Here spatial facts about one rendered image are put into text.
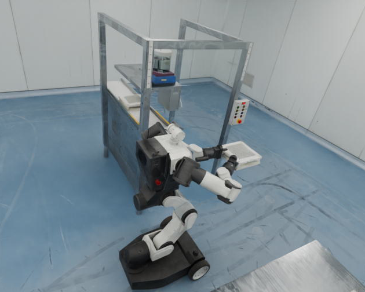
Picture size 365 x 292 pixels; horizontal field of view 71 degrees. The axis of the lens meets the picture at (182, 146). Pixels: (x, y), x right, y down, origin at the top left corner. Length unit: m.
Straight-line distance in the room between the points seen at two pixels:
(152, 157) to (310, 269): 1.07
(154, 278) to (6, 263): 1.24
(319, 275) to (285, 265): 0.18
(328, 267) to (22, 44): 5.03
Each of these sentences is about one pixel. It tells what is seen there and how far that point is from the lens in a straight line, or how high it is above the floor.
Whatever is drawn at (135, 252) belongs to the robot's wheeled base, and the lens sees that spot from 2.14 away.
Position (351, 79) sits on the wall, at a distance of 4.94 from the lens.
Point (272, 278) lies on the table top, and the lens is 1.58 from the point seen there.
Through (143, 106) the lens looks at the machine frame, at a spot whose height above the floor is 1.26.
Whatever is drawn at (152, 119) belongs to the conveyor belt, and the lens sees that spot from 2.54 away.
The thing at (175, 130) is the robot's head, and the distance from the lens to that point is 1.49.
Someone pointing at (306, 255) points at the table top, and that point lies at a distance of 1.77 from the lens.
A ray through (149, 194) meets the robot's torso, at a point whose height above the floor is 0.93.
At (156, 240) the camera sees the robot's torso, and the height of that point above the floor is 0.33.
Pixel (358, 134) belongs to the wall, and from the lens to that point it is 4.98.
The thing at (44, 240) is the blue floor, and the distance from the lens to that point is 2.76.
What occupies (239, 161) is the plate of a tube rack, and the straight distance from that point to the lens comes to 1.92.
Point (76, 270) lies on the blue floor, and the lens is 2.52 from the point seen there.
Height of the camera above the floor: 2.12
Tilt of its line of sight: 33 degrees down
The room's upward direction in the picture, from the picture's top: 9 degrees clockwise
